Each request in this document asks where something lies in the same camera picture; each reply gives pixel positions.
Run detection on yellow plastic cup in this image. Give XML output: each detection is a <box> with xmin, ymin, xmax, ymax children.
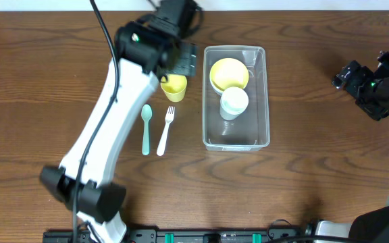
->
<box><xmin>161</xmin><ymin>74</ymin><xmax>187</xmax><ymax>103</ymax></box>

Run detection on yellow plastic bowl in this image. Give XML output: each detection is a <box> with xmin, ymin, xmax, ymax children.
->
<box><xmin>209</xmin><ymin>58</ymin><xmax>249</xmax><ymax>91</ymax></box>

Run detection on white plastic bowl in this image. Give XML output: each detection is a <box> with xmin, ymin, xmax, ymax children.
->
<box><xmin>210</xmin><ymin>81</ymin><xmax>223</xmax><ymax>96</ymax></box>

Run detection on white plastic fork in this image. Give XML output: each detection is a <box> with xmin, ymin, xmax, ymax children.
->
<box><xmin>157</xmin><ymin>106</ymin><xmax>175</xmax><ymax>156</ymax></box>

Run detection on mint green plastic spoon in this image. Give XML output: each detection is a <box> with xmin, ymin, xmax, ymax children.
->
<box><xmin>141</xmin><ymin>104</ymin><xmax>153</xmax><ymax>155</ymax></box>

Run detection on white plastic cup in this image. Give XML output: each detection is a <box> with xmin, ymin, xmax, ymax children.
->
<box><xmin>219</xmin><ymin>86</ymin><xmax>249</xmax><ymax>121</ymax></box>

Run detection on clear plastic container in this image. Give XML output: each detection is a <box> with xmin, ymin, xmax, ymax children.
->
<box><xmin>203</xmin><ymin>45</ymin><xmax>270</xmax><ymax>151</ymax></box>

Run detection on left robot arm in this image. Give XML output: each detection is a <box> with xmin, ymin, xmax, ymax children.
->
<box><xmin>40</xmin><ymin>20</ymin><xmax>196</xmax><ymax>242</ymax></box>

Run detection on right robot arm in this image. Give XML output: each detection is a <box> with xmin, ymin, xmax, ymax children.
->
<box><xmin>306</xmin><ymin>51</ymin><xmax>389</xmax><ymax>242</ymax></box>

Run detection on black mounting rail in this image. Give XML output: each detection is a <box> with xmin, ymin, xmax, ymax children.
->
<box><xmin>42</xmin><ymin>227</ymin><xmax>313</xmax><ymax>243</ymax></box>

